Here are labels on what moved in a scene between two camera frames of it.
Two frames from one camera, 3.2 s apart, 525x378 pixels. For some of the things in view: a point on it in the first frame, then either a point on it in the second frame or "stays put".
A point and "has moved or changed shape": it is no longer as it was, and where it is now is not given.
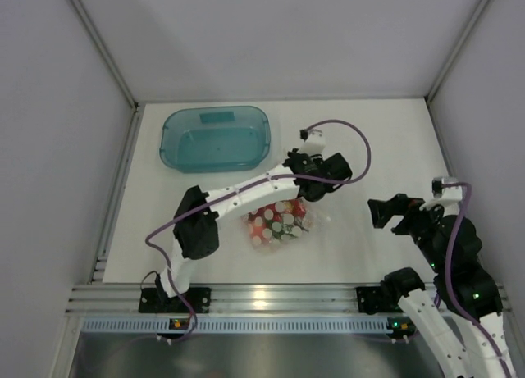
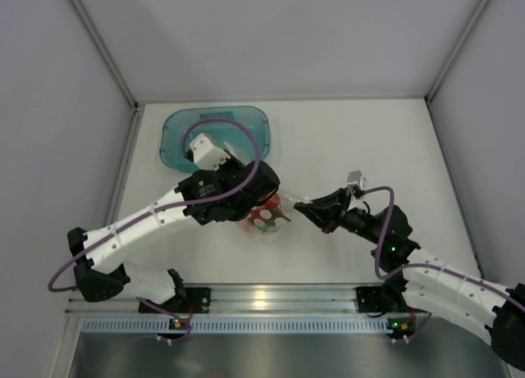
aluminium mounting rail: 234,299 stays put
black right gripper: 399,204 -> 330,210
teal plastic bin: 215,138 stays put
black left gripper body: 316,198 -> 232,165
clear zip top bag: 274,225 has moved or changed shape
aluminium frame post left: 106,56 stays put
